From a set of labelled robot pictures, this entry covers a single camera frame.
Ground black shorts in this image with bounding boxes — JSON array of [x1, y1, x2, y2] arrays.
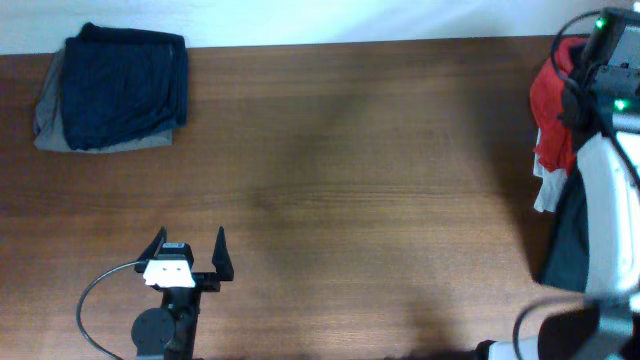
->
[[535, 168, 589, 293]]

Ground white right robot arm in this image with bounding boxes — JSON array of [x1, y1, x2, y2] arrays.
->
[[474, 7, 639, 360]]

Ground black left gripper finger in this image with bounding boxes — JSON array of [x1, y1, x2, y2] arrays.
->
[[211, 226, 234, 281], [134, 227, 167, 273]]

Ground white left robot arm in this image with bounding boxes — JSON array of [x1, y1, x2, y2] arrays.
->
[[131, 228, 234, 360]]

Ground red t-shirt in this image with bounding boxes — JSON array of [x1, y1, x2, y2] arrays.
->
[[529, 59, 576, 175]]

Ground folded navy blue garment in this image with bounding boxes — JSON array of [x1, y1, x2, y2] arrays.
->
[[61, 22, 189, 151]]

